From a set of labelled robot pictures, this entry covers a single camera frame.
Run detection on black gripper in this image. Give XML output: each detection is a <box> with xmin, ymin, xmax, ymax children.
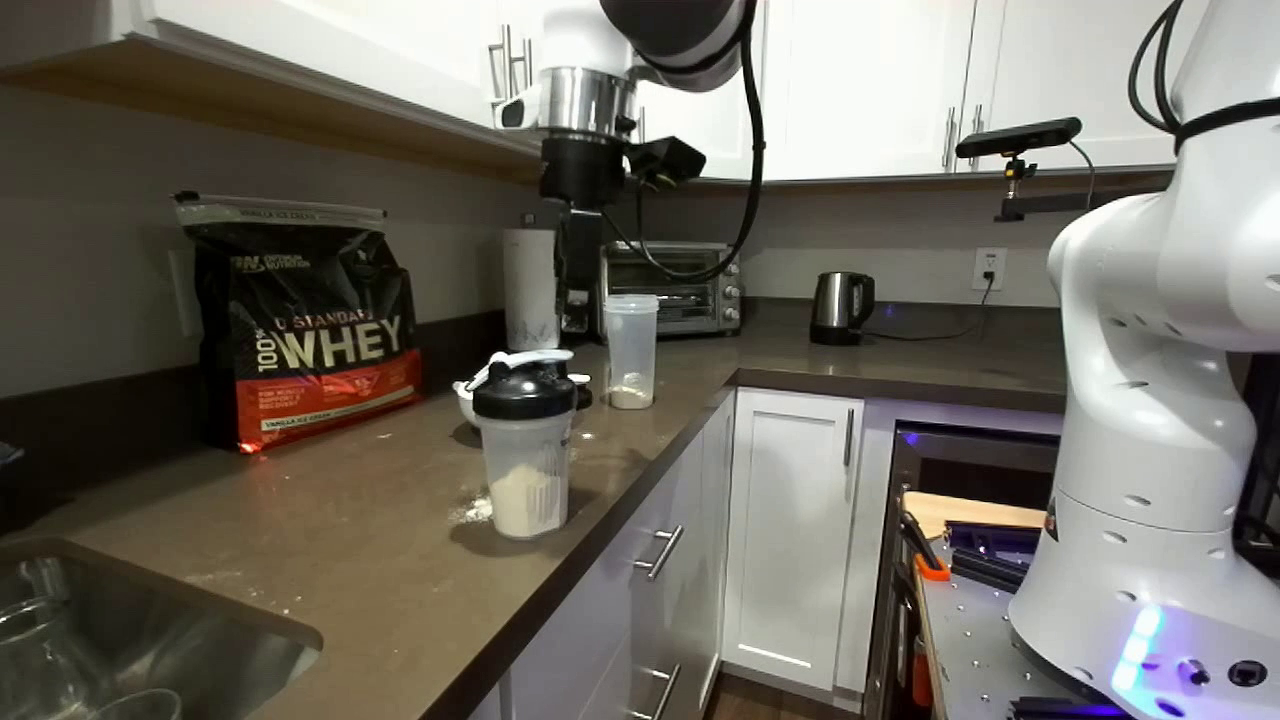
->
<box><xmin>535</xmin><ymin>133</ymin><xmax>630</xmax><ymax>273</ymax></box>

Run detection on black shaker lid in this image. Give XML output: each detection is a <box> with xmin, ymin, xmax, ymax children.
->
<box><xmin>469</xmin><ymin>346</ymin><xmax>581</xmax><ymax>427</ymax></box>

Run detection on tall clear shaker bottle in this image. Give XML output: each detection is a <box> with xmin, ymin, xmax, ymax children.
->
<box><xmin>600</xmin><ymin>292</ymin><xmax>668</xmax><ymax>416</ymax></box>

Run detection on short clear shaker bottle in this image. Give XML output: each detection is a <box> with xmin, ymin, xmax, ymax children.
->
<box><xmin>477</xmin><ymin>411</ymin><xmax>581</xmax><ymax>543</ymax></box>

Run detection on white paper towel roll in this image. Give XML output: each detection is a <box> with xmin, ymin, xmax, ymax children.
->
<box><xmin>501</xmin><ymin>223</ymin><xmax>563</xmax><ymax>354</ymax></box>

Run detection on silver toaster oven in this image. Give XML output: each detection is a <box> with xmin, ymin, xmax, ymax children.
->
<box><xmin>594</xmin><ymin>236</ymin><xmax>748</xmax><ymax>338</ymax></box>

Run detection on white bowl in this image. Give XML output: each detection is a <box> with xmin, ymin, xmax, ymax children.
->
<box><xmin>446</xmin><ymin>377</ymin><xmax>485</xmax><ymax>433</ymax></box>

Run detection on silver electric kettle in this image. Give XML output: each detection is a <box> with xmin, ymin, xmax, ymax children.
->
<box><xmin>806</xmin><ymin>266</ymin><xmax>879</xmax><ymax>346</ymax></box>

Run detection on black whey protein bag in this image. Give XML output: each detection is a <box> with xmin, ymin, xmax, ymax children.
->
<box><xmin>170</xmin><ymin>188</ymin><xmax>432</xmax><ymax>461</ymax></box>

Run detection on white upper cabinet row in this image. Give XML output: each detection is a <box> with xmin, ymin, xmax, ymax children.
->
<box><xmin>624</xmin><ymin>0</ymin><xmax>1185</xmax><ymax>188</ymax></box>

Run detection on white lower cabinet door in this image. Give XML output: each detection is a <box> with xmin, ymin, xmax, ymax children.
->
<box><xmin>716</xmin><ymin>384</ymin><xmax>873</xmax><ymax>701</ymax></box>

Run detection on white drawer stack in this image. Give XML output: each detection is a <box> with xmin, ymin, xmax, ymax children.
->
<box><xmin>503</xmin><ymin>394</ymin><xmax>739</xmax><ymax>720</ymax></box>

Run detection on orange black clamp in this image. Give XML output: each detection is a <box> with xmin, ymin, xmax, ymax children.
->
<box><xmin>902</xmin><ymin>635</ymin><xmax>939</xmax><ymax>714</ymax></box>
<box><xmin>901</xmin><ymin>502</ymin><xmax>961</xmax><ymax>588</ymax></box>

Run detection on tan wooden board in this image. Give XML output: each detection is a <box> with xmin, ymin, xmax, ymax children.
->
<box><xmin>901</xmin><ymin>486</ymin><xmax>1050</xmax><ymax>541</ymax></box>

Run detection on black metal rails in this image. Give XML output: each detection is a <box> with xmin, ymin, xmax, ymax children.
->
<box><xmin>939</xmin><ymin>514</ymin><xmax>1047</xmax><ymax>596</ymax></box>

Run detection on perforated metal robot table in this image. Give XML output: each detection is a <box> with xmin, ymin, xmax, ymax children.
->
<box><xmin>914</xmin><ymin>567</ymin><xmax>1280</xmax><ymax>720</ymax></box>

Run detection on stainless steel sink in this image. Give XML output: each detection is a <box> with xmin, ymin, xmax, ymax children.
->
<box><xmin>0</xmin><ymin>536</ymin><xmax>327</xmax><ymax>720</ymax></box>

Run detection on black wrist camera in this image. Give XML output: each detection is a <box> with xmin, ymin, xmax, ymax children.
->
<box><xmin>620</xmin><ymin>133</ymin><xmax>713</xmax><ymax>192</ymax></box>

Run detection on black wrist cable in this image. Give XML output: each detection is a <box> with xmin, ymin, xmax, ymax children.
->
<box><xmin>610</xmin><ymin>0</ymin><xmax>771</xmax><ymax>286</ymax></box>

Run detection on silver drawer handle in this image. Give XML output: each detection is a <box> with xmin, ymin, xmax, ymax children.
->
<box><xmin>620</xmin><ymin>660</ymin><xmax>684</xmax><ymax>720</ymax></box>
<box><xmin>629</xmin><ymin>524</ymin><xmax>689</xmax><ymax>582</ymax></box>

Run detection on white wall outlet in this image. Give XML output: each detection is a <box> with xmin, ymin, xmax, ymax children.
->
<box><xmin>970</xmin><ymin>245</ymin><xmax>1011</xmax><ymax>292</ymax></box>

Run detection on black camera on stand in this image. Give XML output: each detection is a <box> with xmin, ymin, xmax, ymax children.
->
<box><xmin>951</xmin><ymin>112</ymin><xmax>1086</xmax><ymax>227</ymax></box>

